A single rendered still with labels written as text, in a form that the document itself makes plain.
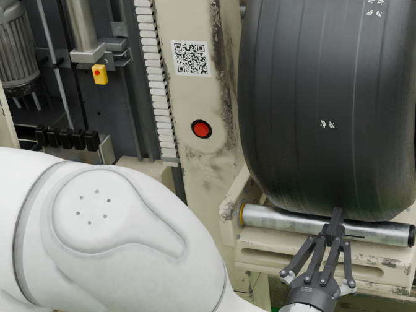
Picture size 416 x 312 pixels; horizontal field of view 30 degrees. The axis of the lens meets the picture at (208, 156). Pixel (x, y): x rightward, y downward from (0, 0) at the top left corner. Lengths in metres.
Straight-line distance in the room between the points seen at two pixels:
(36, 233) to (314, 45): 0.71
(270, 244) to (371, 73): 0.49
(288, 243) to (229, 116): 0.28
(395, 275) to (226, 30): 0.57
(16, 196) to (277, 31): 0.70
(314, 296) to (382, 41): 0.40
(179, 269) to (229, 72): 0.93
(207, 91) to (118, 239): 0.97
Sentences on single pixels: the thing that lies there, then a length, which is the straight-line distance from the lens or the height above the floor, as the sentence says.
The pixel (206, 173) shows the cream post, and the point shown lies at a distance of 1.64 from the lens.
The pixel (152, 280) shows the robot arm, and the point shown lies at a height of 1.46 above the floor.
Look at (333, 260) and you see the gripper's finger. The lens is 1.30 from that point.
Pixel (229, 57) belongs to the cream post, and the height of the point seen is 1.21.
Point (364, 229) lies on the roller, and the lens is 1.51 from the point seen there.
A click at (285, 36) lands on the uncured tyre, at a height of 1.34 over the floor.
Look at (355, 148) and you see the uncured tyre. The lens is 1.26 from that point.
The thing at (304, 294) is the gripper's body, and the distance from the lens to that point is 1.23.
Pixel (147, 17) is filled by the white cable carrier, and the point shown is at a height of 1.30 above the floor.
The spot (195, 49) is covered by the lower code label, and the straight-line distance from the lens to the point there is 1.49.
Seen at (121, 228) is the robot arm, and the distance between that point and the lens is 0.58.
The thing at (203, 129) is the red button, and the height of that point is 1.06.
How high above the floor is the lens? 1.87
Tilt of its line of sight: 33 degrees down
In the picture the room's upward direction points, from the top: 8 degrees counter-clockwise
